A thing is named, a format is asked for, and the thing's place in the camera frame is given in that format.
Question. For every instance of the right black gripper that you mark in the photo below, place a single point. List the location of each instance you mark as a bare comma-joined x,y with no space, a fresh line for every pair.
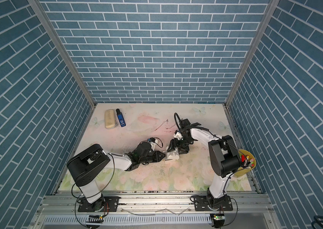
175,144

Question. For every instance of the aluminium front rail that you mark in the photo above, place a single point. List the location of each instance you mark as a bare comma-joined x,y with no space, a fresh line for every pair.
250,210

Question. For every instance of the beige zippered pencil case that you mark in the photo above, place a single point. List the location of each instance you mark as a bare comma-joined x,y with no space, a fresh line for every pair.
110,119

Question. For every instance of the aluminium corner post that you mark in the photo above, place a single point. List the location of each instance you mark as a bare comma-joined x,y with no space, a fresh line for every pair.
252,49
46,23

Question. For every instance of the aluminium corner post left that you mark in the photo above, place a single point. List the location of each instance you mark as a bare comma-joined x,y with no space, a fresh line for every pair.
46,23

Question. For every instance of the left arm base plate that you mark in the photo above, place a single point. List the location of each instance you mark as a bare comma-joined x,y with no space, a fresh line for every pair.
104,204

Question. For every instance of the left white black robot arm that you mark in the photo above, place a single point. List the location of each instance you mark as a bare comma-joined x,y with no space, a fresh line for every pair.
85,166

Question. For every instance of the yellow pen cup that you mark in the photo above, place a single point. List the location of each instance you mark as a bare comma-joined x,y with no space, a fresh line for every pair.
248,163

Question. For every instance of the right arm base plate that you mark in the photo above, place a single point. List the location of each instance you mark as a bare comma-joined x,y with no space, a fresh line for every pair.
208,203

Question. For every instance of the aluminium corner post right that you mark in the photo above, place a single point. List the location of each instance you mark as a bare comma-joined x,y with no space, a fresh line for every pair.
252,49

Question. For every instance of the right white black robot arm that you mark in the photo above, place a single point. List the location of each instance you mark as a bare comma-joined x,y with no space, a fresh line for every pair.
224,155

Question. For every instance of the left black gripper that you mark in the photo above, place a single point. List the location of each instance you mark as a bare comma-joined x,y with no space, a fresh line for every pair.
156,154

